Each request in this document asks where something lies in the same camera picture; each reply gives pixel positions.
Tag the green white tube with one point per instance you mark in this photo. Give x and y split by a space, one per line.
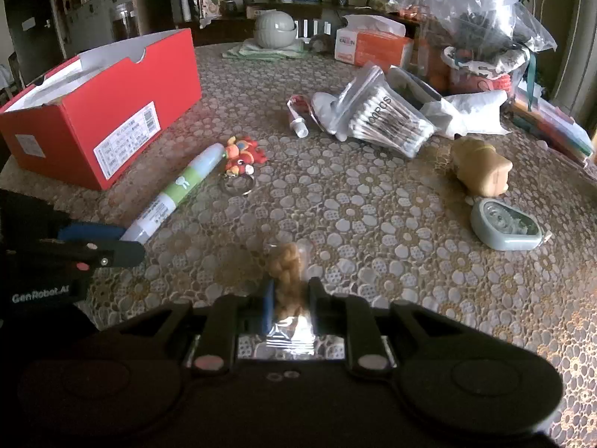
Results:
175 191

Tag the braided snack packet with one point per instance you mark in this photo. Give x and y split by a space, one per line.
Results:
284 270

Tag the grey-green correction tape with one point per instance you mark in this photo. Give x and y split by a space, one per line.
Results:
503 233

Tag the orange tissue box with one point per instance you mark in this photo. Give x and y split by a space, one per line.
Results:
378 49

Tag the white cardboard box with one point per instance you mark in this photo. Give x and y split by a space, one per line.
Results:
93 116

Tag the grey-green bowl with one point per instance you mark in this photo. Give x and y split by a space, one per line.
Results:
275 39
275 19

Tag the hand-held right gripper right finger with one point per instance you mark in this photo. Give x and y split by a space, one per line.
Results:
313 303

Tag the white plastic bag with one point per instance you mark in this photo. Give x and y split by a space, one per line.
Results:
466 107

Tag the brown squishy toy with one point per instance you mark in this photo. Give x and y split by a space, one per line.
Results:
485 172

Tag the patterned gift bag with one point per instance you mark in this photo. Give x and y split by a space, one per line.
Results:
211 4

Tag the small white tube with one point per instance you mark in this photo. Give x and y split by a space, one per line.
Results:
301 127

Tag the large clear plastic bag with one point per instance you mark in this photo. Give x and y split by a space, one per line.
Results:
480 4

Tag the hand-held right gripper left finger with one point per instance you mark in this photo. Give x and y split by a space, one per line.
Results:
268 303

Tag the green folded cloth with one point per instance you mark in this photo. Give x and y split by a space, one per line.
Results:
261 52

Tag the orange package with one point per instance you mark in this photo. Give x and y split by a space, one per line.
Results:
466 79

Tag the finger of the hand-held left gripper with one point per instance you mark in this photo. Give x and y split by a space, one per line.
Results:
93 232

